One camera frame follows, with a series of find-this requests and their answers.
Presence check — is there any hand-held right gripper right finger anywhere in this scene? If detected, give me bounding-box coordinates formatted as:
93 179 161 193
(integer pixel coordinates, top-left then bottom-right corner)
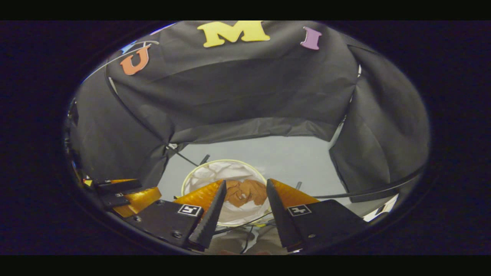
266 178 368 253

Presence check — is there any white wire hanger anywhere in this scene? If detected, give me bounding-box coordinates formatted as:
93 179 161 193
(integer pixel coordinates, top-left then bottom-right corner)
82 40 160 83

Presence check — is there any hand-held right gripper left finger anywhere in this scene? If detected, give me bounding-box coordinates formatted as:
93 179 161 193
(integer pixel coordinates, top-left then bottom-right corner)
124 179 227 251

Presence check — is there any brown shirt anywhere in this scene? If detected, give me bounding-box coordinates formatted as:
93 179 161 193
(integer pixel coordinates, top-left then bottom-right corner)
224 179 268 208

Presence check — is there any white laundry hamper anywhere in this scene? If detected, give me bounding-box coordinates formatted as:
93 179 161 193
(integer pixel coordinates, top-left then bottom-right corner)
181 159 274 227

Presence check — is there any black backdrop cloth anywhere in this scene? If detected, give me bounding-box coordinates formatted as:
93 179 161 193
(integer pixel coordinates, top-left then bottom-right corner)
67 21 430 204

